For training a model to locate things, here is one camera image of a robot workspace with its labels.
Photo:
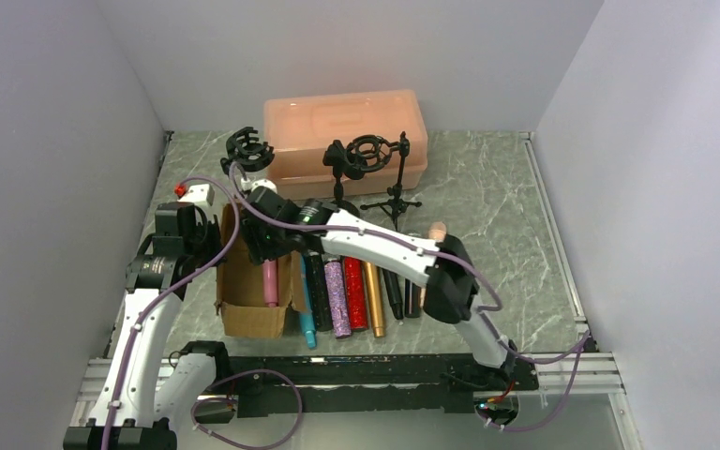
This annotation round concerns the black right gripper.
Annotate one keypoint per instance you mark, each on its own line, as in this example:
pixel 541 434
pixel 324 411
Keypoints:
pixel 260 232

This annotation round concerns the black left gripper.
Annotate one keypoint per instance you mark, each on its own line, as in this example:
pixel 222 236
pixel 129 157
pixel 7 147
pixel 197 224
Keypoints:
pixel 195 233

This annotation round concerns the pink microphone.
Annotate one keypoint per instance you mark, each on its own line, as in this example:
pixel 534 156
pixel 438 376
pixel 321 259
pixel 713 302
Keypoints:
pixel 270 283

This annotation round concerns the black glitter microphone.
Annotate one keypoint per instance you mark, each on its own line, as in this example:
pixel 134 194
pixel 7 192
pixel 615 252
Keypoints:
pixel 318 293

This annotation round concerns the brown cardboard box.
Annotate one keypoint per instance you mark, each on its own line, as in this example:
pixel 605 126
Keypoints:
pixel 240 301

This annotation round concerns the blue plastic microphone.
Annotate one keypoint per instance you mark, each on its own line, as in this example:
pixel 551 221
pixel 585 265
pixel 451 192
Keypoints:
pixel 306 319

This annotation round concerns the red glitter microphone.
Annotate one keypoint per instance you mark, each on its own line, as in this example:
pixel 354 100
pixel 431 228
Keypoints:
pixel 355 294

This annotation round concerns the black shock mount round-base stand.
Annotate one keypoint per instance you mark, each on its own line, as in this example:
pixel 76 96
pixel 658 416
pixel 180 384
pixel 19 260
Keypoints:
pixel 246 153

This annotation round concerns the purple glitter microphone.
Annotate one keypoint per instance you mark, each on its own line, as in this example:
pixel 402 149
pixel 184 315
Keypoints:
pixel 337 298

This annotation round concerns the gold microphone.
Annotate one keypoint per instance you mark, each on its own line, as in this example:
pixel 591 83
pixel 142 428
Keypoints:
pixel 374 299

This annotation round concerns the black clip round-base stand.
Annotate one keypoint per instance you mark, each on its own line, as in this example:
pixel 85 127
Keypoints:
pixel 344 162

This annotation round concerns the slim black microphone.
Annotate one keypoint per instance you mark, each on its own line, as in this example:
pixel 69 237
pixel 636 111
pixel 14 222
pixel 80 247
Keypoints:
pixel 393 293

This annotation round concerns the black tripod shock mount stand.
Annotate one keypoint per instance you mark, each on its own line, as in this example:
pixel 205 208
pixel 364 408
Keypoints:
pixel 377 165

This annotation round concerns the black silver-head microphone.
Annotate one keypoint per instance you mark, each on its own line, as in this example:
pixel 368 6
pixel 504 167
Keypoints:
pixel 412 299

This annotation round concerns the peach beige microphone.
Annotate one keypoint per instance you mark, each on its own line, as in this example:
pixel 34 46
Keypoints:
pixel 436 232

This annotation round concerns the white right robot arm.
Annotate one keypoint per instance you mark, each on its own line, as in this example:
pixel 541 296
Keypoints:
pixel 444 269

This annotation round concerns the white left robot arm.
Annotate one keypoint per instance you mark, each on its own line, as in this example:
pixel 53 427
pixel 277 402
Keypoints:
pixel 132 411

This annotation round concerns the pink plastic storage box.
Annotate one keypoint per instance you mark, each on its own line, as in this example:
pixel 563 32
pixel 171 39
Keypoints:
pixel 300 129

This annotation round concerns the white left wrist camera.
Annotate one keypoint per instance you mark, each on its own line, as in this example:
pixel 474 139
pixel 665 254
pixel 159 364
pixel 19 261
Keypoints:
pixel 202 195

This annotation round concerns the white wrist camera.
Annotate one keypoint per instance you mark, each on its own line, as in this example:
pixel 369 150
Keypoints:
pixel 202 195
pixel 263 183

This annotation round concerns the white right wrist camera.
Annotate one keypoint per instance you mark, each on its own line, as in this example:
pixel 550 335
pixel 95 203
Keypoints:
pixel 263 183

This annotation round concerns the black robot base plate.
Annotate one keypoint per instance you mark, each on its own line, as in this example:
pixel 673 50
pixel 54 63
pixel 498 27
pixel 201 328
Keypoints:
pixel 449 382

